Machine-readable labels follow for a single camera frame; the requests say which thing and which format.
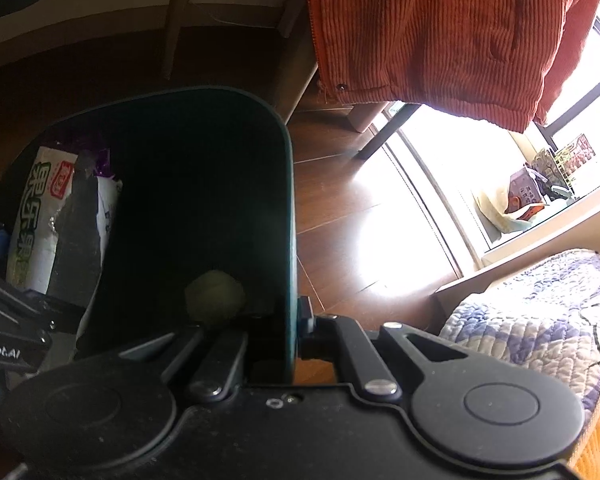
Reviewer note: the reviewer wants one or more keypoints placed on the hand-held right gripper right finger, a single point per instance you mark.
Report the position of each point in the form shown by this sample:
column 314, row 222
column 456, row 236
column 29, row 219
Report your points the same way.
column 306, row 316

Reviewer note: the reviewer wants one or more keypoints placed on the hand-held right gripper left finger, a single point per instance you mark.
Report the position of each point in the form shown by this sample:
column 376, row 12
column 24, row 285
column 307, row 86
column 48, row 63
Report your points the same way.
column 219, row 360

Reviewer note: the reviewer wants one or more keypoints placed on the white snack packet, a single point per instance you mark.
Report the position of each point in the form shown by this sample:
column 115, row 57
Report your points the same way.
column 35, row 220

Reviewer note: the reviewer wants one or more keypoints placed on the yellow-green ball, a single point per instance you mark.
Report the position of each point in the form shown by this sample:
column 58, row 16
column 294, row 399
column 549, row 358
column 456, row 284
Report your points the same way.
column 214, row 296

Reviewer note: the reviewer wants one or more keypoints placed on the teal plastic bin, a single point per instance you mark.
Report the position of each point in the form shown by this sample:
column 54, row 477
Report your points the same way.
column 205, row 185

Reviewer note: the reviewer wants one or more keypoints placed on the black metal leg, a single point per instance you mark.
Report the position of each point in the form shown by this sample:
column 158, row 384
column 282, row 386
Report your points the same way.
column 387, row 130

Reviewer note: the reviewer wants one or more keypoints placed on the pale yellow cloth bag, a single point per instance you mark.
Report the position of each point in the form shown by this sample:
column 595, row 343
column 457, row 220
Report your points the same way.
column 495, row 210

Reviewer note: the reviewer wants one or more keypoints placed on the purple patchwork quilt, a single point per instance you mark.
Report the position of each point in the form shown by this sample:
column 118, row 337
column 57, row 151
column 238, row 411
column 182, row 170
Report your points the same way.
column 535, row 320

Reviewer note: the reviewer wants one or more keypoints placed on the purple printed carton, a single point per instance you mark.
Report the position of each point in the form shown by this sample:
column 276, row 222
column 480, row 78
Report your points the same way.
column 527, row 190

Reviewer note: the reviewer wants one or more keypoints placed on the light wooden chair leg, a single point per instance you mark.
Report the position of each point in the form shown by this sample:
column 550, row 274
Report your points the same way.
column 179, row 15

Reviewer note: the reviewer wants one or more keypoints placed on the green printed box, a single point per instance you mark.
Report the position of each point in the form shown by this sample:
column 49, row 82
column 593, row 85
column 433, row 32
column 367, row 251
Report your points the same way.
column 575, row 155

